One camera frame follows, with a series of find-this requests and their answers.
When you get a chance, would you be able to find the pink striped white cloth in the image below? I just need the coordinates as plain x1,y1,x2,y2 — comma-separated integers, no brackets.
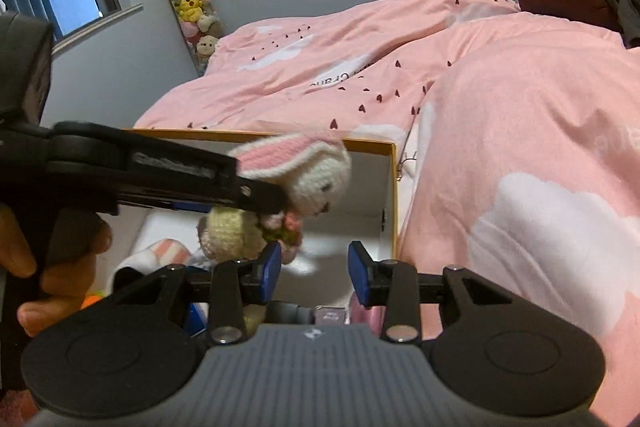
112,238,194,294

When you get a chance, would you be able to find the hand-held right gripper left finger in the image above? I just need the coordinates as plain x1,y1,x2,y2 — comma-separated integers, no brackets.
112,241,283,346

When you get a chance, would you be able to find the orange cardboard box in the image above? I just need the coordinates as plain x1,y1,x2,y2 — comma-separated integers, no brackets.
122,128,402,325

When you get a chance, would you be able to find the grey garment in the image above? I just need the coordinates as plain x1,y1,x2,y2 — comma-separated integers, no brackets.
604,0,640,48

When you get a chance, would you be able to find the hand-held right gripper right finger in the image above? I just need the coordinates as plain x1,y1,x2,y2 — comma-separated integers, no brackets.
347,240,512,343

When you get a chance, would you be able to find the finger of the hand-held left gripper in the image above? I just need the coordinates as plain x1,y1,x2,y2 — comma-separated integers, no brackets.
47,121,289,216

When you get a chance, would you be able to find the grey fabric pouch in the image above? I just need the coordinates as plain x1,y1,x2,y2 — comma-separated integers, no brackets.
267,301,317,326

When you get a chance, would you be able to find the white crochet bunny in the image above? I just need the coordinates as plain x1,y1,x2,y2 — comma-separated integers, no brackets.
197,131,354,266

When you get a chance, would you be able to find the person's left hand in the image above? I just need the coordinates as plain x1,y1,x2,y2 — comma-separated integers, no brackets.
0,206,114,339

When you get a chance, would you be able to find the clear tube of plush toys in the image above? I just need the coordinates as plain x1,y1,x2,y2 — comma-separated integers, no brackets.
147,0,227,76

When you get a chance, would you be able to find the pink cloud print duvet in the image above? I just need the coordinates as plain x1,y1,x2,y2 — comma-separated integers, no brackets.
134,0,640,410

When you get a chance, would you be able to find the blue packet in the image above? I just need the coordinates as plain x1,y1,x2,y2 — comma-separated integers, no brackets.
187,302,210,339

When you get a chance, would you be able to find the small pink item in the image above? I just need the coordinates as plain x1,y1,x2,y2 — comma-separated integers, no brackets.
349,294,385,325

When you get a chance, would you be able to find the small lilac box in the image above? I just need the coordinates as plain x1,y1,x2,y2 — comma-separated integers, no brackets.
314,305,350,326

